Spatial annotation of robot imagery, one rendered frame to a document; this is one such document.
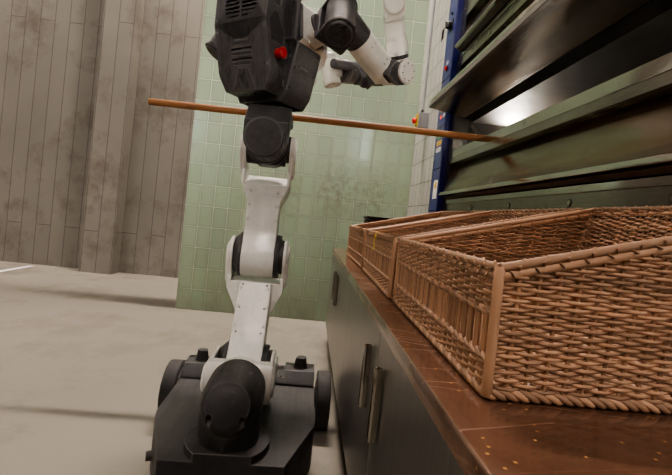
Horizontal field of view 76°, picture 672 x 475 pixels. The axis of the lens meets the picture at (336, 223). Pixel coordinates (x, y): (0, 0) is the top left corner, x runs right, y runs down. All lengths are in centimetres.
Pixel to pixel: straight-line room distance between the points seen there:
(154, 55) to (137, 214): 159
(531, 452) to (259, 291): 108
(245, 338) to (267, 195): 45
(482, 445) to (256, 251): 105
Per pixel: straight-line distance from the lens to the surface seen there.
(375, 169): 320
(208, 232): 323
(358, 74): 180
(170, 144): 468
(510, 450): 45
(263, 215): 140
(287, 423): 136
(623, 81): 128
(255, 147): 122
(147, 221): 470
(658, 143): 113
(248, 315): 140
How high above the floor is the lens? 77
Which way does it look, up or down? 1 degrees down
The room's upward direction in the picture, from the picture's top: 6 degrees clockwise
